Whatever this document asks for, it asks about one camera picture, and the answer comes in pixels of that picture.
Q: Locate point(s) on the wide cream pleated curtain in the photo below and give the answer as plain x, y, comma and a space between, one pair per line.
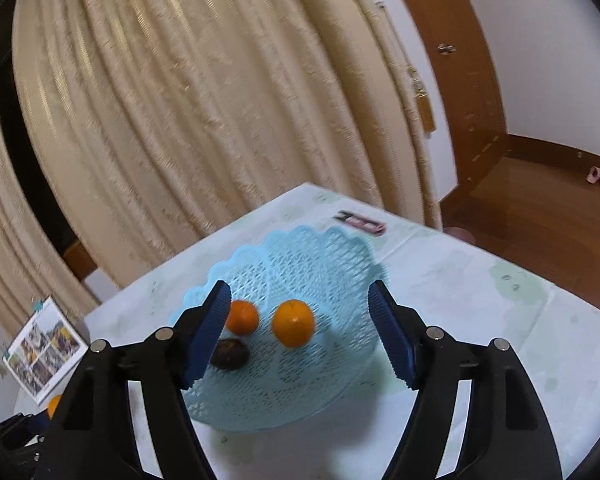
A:
205, 110

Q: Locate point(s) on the dark window pane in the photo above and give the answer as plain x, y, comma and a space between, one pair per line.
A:
30, 160

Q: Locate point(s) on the small deep orange mandarin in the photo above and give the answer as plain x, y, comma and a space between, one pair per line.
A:
243, 317

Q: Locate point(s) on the brown rounded chair back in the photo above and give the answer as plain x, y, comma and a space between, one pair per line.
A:
460, 234

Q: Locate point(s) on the brown wooden door frame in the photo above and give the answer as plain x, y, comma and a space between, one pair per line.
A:
465, 85

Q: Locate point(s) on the brown wooden window sill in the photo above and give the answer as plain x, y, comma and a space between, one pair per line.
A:
82, 260

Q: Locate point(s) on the narrow cream pleated curtain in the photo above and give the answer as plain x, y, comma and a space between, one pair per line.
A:
10, 235

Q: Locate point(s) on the red and black small object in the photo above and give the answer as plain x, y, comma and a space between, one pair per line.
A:
362, 222

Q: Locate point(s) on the light blue lattice plastic basket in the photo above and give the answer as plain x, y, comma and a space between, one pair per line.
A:
305, 270

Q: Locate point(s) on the large yellow-orange orange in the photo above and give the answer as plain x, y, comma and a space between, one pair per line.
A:
293, 323

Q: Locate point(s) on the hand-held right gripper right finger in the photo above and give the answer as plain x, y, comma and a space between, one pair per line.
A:
392, 335

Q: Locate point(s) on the cream curtain tieback tassel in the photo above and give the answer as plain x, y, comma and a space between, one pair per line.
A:
422, 100

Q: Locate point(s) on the photo printed white box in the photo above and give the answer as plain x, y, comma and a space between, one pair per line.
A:
42, 350

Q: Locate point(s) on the small metal door latch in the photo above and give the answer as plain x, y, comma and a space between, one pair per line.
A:
447, 49

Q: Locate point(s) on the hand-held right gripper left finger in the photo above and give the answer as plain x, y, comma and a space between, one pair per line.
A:
207, 330

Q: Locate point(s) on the dark brown avocado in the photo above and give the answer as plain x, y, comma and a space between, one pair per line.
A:
231, 355

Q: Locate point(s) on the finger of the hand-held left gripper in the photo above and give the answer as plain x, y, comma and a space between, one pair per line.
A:
41, 422

